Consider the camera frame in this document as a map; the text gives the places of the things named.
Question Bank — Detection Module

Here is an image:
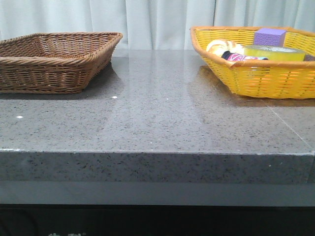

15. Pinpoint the black pink snack packet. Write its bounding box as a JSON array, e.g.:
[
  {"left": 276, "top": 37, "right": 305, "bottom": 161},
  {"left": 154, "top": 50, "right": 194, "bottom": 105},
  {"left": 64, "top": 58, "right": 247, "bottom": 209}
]
[{"left": 221, "top": 51, "right": 268, "bottom": 61}]

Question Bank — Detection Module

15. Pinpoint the brown pretzel-shaped item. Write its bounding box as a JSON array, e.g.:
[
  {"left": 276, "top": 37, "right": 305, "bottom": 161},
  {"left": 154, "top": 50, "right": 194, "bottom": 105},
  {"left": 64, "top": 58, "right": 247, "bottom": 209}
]
[{"left": 304, "top": 54, "right": 315, "bottom": 61}]

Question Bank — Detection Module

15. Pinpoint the yellow woven basket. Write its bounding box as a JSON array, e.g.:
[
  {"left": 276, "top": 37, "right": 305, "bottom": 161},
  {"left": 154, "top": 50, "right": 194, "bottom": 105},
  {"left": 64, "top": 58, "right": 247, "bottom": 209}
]
[{"left": 190, "top": 26, "right": 315, "bottom": 99}]

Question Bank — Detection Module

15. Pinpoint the purple foam block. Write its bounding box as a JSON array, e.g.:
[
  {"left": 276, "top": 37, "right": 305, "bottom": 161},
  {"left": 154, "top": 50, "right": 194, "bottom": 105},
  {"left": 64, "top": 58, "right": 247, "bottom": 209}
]
[{"left": 253, "top": 28, "right": 286, "bottom": 47}]

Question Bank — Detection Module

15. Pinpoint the yellow tape roll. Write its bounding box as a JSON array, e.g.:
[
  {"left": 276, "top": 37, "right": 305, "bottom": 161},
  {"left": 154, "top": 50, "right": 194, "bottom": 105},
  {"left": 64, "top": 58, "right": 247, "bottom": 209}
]
[{"left": 244, "top": 45, "right": 306, "bottom": 61}]

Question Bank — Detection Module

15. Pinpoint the brown wicker basket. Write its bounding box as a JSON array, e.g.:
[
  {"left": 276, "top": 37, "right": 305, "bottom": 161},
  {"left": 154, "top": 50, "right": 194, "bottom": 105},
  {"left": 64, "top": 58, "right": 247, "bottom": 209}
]
[{"left": 0, "top": 32, "right": 123, "bottom": 94}]

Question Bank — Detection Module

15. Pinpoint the cream bread roll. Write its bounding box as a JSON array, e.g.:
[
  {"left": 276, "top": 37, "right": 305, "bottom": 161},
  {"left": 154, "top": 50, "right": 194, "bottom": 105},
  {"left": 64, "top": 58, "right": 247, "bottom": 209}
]
[{"left": 206, "top": 39, "right": 244, "bottom": 57}]

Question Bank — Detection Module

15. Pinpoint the white curtain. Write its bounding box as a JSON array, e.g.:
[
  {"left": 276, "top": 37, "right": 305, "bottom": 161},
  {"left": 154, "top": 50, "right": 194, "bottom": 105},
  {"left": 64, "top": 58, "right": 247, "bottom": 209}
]
[{"left": 0, "top": 0, "right": 315, "bottom": 50}]

